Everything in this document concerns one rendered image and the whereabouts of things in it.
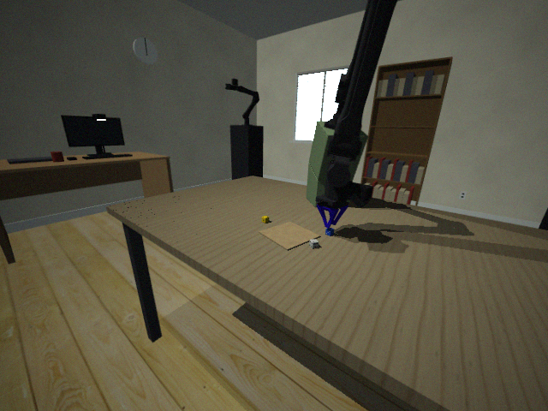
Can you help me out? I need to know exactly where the tan mat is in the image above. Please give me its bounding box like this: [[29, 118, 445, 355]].
[[259, 222, 320, 250]]

